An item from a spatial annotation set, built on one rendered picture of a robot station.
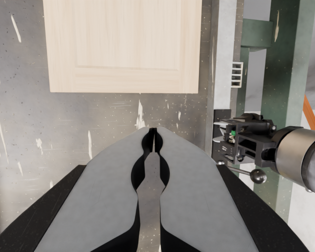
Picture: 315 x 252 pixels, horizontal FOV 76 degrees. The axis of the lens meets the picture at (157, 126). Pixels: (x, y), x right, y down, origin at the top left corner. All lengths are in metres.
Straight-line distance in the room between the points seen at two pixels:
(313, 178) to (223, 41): 0.41
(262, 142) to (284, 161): 0.03
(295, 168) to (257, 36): 0.53
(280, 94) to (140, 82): 0.44
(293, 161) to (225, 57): 0.37
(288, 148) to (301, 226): 4.28
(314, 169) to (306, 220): 4.38
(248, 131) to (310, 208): 4.43
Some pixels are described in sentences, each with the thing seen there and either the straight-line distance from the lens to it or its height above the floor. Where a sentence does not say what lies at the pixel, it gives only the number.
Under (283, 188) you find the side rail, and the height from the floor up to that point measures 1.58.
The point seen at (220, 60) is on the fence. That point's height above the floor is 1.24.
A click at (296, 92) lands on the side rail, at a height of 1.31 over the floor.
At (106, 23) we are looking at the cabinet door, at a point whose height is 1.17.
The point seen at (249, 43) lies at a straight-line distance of 0.74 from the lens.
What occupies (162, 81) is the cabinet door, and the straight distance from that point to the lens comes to 0.54.
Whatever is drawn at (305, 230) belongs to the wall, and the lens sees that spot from 4.63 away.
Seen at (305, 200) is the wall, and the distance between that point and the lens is 4.73.
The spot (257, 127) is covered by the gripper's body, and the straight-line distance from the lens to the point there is 0.38.
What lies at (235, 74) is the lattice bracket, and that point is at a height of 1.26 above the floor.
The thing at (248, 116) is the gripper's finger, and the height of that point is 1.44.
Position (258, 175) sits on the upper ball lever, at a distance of 0.56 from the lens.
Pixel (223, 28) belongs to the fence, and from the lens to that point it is 0.61.
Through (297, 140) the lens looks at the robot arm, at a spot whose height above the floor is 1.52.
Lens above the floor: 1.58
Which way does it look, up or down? 21 degrees down
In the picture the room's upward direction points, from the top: 172 degrees clockwise
